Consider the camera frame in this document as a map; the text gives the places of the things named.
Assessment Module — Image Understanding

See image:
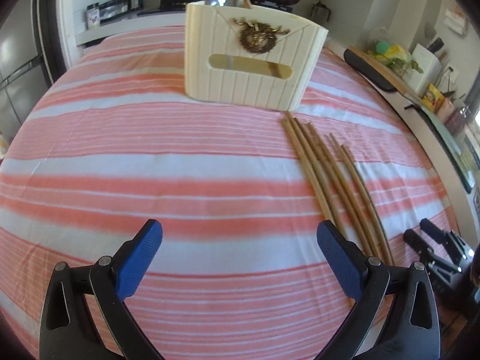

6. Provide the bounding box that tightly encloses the wooden chopstick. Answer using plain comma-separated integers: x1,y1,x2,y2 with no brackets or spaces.
281,112,373,254
329,133,394,264
295,118,371,255
298,123,393,263
281,112,347,237
340,145,395,266

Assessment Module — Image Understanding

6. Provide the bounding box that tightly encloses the green cutting board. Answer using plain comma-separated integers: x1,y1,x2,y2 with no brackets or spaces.
403,103,476,194

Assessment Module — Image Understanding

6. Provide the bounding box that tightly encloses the yellow snack box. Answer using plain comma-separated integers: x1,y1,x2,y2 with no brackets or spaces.
421,84,445,114

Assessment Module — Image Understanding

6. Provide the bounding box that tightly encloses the wooden cutting board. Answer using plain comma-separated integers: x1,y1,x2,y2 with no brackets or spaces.
343,47,421,103

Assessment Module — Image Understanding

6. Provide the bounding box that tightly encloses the white knife block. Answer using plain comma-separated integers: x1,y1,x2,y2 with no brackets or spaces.
403,43,442,97

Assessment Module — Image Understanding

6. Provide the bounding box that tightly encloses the yellow green bag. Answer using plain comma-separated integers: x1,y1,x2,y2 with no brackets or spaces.
367,27,424,77

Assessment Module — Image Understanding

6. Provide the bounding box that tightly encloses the pink striped tablecloth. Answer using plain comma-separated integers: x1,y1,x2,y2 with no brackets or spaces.
0,24,461,360

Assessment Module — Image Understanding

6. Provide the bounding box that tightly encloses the grey refrigerator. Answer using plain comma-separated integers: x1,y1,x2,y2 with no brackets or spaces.
0,0,48,143

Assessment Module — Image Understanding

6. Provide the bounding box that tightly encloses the cream utensil holder box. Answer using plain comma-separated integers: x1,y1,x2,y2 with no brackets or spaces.
185,2,328,111

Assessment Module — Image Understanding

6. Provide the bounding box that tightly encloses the spice jar rack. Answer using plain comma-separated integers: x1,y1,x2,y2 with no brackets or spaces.
85,0,142,29

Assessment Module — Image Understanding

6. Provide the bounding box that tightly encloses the black gas stove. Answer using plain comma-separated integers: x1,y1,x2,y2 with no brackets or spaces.
137,0,293,16

